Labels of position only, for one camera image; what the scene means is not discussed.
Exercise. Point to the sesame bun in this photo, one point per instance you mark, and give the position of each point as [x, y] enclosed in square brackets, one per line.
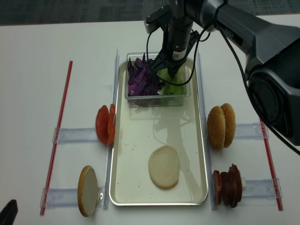
[230, 124]
[216, 128]

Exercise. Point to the inner tomato slice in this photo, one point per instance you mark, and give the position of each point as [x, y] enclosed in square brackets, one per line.
[111, 125]

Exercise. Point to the long clear rail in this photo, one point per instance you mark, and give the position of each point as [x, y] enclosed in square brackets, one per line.
[106, 198]
[201, 97]

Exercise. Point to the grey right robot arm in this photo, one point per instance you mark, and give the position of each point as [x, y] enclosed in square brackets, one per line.
[272, 71]

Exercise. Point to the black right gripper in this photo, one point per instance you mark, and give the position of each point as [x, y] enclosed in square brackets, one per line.
[176, 21]

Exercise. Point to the sesame bun top front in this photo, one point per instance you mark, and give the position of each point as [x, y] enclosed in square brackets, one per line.
[216, 128]

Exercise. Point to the right red rod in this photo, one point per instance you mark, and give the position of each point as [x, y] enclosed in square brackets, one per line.
[275, 181]

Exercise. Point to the white pusher block right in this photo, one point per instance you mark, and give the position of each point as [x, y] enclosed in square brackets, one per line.
[243, 183]

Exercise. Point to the clear rail under tomato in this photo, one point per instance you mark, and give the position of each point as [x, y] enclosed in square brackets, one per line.
[74, 135]

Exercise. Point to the outer tomato slice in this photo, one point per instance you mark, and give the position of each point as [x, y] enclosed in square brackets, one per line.
[101, 124]

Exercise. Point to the upright bun slice left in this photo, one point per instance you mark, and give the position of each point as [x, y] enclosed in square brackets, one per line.
[87, 192]

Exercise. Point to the tomato slice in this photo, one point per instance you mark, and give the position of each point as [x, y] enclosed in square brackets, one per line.
[101, 124]
[111, 125]

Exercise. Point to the sesame bun top rear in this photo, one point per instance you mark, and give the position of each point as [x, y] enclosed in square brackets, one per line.
[230, 124]

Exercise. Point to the green lettuce pile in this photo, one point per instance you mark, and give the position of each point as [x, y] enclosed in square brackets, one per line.
[178, 78]

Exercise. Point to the dark bacon patty stack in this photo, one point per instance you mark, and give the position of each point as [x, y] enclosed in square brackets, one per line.
[231, 186]

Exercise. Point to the red rod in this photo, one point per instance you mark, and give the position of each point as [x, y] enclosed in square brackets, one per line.
[275, 181]
[54, 144]

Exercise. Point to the clear rail under sesame buns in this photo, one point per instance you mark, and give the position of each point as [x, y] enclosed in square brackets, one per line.
[255, 131]

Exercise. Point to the purple cabbage pieces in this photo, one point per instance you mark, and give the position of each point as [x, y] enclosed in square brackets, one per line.
[141, 80]

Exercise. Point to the left long clear rail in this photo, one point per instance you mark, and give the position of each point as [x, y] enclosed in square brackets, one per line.
[106, 198]

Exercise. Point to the bottom bun slice on tray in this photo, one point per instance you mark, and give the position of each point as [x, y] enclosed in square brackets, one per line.
[164, 167]

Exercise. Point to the cream metal tray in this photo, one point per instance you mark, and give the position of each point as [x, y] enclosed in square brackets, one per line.
[140, 131]

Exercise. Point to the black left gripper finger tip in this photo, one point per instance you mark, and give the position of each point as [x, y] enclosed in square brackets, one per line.
[8, 213]

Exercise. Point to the red meat slice front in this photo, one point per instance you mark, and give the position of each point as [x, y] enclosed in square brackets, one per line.
[217, 181]

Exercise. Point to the clear rail under meat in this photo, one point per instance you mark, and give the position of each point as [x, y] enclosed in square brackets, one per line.
[258, 193]

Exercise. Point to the clear rail under bun slice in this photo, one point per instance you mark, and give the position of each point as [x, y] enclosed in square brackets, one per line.
[67, 197]

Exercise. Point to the right long clear rail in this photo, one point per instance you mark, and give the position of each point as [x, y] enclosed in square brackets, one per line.
[201, 97]

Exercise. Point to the left red rod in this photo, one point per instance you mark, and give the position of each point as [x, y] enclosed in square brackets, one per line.
[54, 144]

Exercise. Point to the clear plastic salad box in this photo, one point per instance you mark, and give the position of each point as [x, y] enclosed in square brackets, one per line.
[156, 100]

